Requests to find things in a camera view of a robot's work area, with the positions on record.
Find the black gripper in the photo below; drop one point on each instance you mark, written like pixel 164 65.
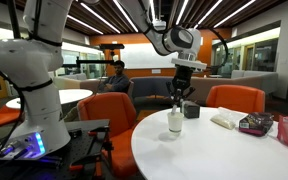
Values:
pixel 183 77

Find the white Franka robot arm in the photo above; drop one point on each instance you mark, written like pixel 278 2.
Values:
pixel 34 60

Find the black box green label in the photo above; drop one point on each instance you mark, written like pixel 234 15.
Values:
pixel 192 111

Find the clear glass jar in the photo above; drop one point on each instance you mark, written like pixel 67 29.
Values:
pixel 175 123

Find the grey blue sofa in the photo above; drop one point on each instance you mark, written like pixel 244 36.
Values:
pixel 150 87

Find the clear plastic bag white contents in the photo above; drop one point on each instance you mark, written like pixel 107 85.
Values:
pixel 222 121

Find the beige curved sofa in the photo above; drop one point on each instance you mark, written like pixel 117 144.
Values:
pixel 237 79
pixel 72 82

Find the seated man dark sweater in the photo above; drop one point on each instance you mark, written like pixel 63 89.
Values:
pixel 117 83

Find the dark brown snack bag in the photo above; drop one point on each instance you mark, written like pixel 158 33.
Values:
pixel 255 124

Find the linear ceiling light strip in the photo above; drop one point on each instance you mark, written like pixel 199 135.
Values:
pixel 234 14
pixel 208 13
pixel 85 25
pixel 182 11
pixel 125 16
pixel 100 18

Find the black breadboard robot platform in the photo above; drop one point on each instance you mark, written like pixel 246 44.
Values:
pixel 84 140

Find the white round side table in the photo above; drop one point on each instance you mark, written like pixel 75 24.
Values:
pixel 71 95

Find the white wall whiteboard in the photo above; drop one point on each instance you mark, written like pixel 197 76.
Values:
pixel 144 56

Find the black stereo camera bar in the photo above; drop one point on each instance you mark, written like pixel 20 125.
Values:
pixel 111 46

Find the black metal mount frame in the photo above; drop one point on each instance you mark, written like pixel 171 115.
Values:
pixel 90 61
pixel 13 18

